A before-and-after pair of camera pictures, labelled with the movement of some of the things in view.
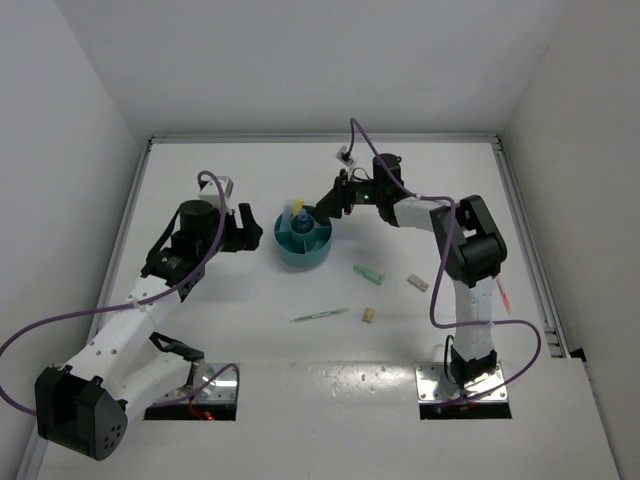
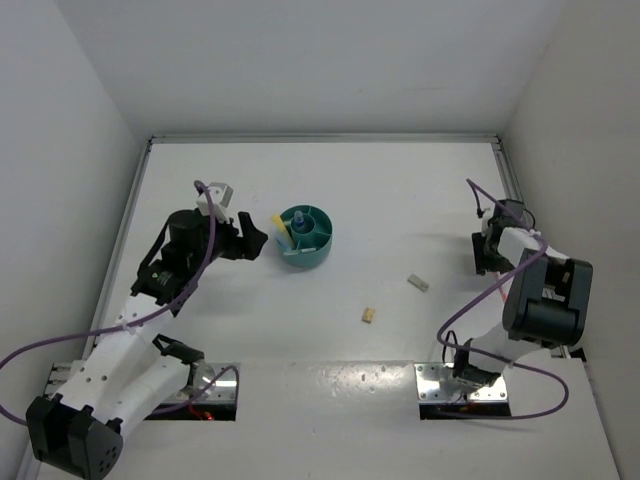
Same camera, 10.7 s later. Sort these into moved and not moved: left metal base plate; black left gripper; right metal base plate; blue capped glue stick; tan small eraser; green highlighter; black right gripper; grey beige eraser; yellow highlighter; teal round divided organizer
Moved: yellow highlighter; green highlighter; black right gripper; blue capped glue stick
Not moved: black left gripper; teal round divided organizer; tan small eraser; grey beige eraser; left metal base plate; right metal base plate
